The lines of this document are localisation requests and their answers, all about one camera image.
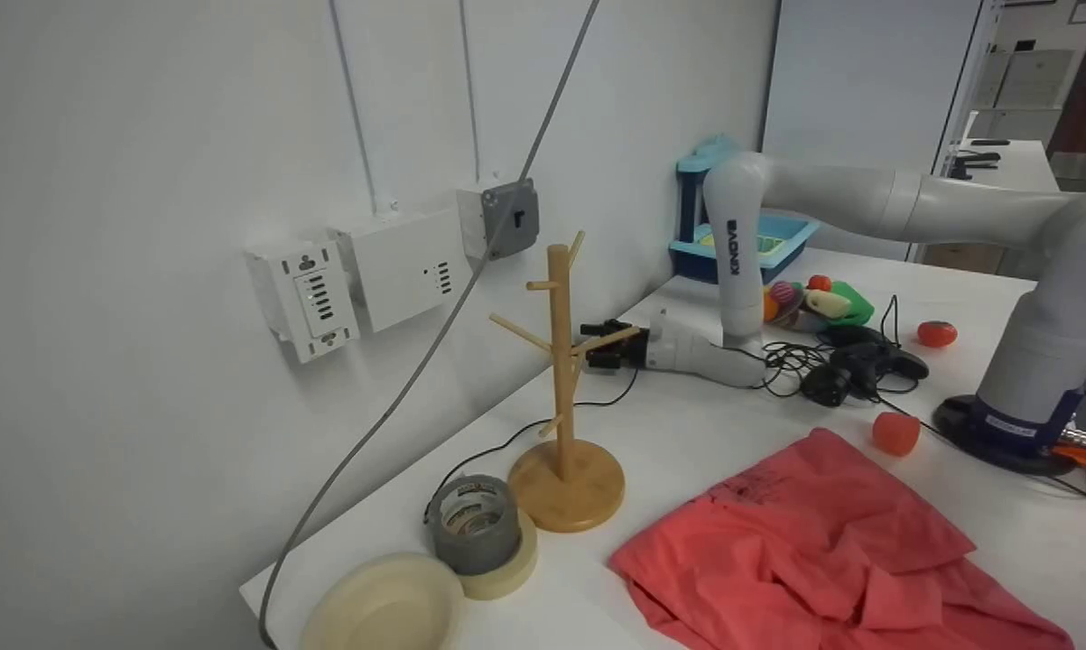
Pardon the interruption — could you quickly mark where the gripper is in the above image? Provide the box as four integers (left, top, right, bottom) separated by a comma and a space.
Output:
580, 319, 650, 372

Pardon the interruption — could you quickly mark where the white wall dimmer switch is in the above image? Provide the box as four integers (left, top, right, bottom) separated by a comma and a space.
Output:
244, 236, 362, 366

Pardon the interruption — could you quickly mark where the grey cable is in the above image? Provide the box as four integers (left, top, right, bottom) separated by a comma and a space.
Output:
257, 0, 603, 650

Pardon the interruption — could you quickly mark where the white wall box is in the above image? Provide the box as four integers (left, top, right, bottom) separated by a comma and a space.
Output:
334, 209, 474, 334

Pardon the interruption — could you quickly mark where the white wall conduit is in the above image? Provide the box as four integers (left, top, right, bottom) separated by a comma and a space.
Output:
458, 0, 483, 184
329, 0, 379, 216

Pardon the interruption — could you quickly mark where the grey cabinet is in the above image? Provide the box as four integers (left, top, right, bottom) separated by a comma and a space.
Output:
969, 49, 1077, 145

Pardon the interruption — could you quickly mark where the black game controller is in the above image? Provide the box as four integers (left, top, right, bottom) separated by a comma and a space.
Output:
799, 324, 931, 408

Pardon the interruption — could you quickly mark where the grey wall box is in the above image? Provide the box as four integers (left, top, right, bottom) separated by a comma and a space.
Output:
456, 178, 542, 264

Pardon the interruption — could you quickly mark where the thin black cable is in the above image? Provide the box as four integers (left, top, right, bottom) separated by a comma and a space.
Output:
423, 366, 640, 523

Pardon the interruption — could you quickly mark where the cream plastic bowl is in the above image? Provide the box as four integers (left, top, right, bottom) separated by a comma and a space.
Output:
300, 552, 466, 650

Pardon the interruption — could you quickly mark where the cream toy corn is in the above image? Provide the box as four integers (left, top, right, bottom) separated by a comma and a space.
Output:
803, 288, 854, 320

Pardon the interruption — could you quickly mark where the blue toy dish rack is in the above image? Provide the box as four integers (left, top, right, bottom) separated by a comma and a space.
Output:
668, 135, 821, 286

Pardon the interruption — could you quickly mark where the tangle of black cable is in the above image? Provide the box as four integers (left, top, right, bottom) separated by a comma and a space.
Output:
757, 293, 923, 400

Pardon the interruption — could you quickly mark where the white desk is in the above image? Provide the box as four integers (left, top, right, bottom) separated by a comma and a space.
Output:
944, 137, 1063, 194

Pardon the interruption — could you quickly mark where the red shirt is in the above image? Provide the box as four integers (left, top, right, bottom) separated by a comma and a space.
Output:
608, 427, 1077, 650

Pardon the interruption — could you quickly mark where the cream masking tape roll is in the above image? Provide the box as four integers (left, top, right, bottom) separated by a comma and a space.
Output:
456, 508, 540, 602

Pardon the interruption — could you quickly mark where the wooden mug tree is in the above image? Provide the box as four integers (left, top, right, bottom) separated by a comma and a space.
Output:
489, 229, 627, 534

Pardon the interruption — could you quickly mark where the grey duct tape roll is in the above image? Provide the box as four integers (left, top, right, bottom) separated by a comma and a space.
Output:
425, 474, 524, 578

